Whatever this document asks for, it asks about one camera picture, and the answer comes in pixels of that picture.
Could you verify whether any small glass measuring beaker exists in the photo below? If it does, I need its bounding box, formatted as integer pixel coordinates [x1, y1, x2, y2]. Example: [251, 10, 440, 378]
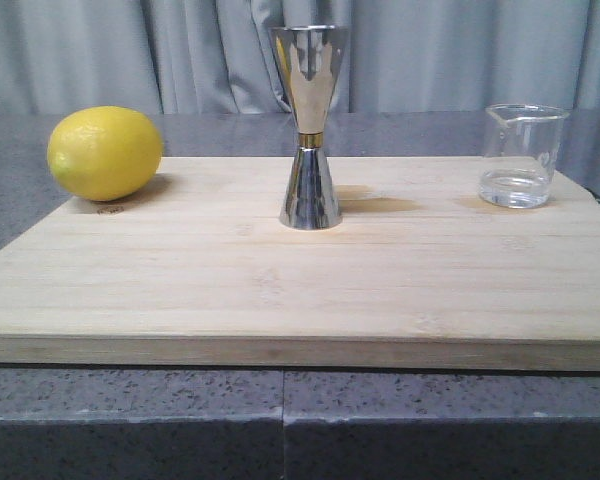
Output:
[478, 104, 569, 209]

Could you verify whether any grey curtain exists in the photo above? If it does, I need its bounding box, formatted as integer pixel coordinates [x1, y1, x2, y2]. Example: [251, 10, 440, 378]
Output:
[0, 1, 600, 114]

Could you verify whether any yellow lemon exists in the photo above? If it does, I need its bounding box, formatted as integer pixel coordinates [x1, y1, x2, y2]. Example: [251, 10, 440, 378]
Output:
[47, 106, 163, 201]

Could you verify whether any light wooden cutting board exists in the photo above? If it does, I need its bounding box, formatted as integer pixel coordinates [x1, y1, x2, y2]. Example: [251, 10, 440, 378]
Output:
[0, 156, 600, 371]

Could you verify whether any steel double jigger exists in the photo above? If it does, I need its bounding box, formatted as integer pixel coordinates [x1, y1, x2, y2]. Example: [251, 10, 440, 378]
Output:
[269, 25, 348, 230]

